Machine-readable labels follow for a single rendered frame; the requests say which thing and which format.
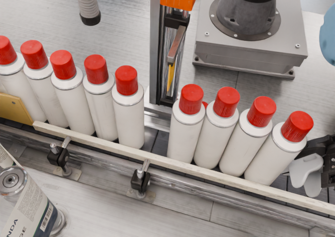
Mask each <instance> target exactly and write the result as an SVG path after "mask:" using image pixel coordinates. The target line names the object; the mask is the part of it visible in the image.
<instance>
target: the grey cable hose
mask: <svg viewBox="0 0 335 237"><path fill-rule="evenodd" d="M78 5H79V9H80V13H79V15H80V19H81V20H82V22H83V24H85V25H87V26H94V25H97V24H98V23H99V22H100V20H101V12H100V10H99V6H98V0H78Z"/></svg>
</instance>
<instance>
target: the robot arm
mask: <svg viewBox="0 0 335 237"><path fill-rule="evenodd" d="M216 14H217V17H218V19H219V21H220V22H221V23H222V24H223V25H224V26H225V27H226V28H228V29H229V30H231V31H234V32H236V33H240V34H247V35H254V34H260V33H263V32H265V31H267V30H268V29H269V28H270V27H271V26H272V24H273V22H274V19H275V16H276V0H220V1H219V3H218V6H217V11H216ZM319 43H320V49H321V52H322V55H323V57H324V58H325V60H326V61H327V62H328V63H330V64H331V65H333V66H335V3H333V4H332V5H331V6H330V8H329V9H328V10H327V12H326V14H325V16H324V24H323V25H321V27H320V33H319ZM323 155H325V156H324V157H322V156H323ZM281 174H283V175H287V176H290V177H291V182H292V185H293V187H294V188H299V187H301V186H302V185H304V188H305V191H306V194H307V196H309V197H311V198H313V197H316V196H318V195H319V193H320V191H321V189H323V188H329V187H334V191H335V134H333V135H326V136H324V137H320V138H315V139H312V140H309V141H307V144H306V146H305V148H304V149H303V150H302V151H301V152H300V153H299V154H298V155H297V156H296V158H295V159H294V160H293V161H292V162H291V163H290V164H289V165H288V166H287V167H286V168H285V170H284V171H283V172H282V173H281Z"/></svg>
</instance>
